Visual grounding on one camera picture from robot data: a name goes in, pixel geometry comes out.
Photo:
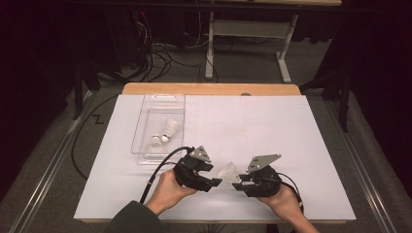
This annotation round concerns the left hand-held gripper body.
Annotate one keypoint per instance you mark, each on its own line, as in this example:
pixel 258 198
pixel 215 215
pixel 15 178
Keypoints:
pixel 188 173

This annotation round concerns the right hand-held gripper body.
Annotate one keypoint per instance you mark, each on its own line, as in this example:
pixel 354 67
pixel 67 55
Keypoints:
pixel 264 184

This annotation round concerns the white feather shuttlecock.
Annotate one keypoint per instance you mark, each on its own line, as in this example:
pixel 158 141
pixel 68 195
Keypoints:
pixel 155 145
pixel 229 171
pixel 170 129

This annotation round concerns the clear plastic container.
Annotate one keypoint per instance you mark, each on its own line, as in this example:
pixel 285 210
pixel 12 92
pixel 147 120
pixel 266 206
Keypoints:
pixel 152 116

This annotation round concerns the person's left hand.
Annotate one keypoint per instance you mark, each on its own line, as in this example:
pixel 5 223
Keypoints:
pixel 170 194

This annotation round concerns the person's right hand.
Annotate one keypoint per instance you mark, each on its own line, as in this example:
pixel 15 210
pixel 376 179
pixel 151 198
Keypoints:
pixel 285 202

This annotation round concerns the white paper sheet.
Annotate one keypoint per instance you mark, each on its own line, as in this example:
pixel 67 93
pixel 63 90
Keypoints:
pixel 226 129

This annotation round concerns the dark round table grommet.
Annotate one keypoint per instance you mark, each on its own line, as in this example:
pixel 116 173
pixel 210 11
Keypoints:
pixel 245 94

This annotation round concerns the black metal stand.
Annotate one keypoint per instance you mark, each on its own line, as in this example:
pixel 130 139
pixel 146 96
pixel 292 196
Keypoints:
pixel 345 103
pixel 77 90

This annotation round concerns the white-legged background desk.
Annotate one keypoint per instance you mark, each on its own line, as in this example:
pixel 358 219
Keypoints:
pixel 249 29

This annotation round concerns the metal floor rail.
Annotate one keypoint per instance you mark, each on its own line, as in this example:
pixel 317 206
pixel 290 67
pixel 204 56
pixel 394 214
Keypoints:
pixel 359 161
pixel 51 161

